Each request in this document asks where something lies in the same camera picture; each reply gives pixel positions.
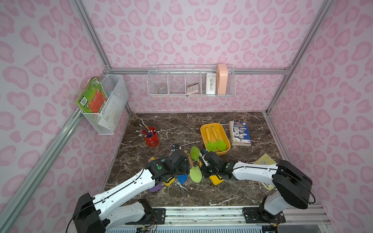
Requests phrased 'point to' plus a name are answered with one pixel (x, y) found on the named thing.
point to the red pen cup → (154, 141)
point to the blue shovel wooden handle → (182, 178)
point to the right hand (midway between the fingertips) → (201, 168)
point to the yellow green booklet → (265, 159)
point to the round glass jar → (161, 90)
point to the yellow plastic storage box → (212, 132)
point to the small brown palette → (192, 88)
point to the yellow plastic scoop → (169, 183)
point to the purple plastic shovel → (157, 187)
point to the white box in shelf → (211, 83)
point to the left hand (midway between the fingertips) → (186, 164)
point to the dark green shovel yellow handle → (211, 146)
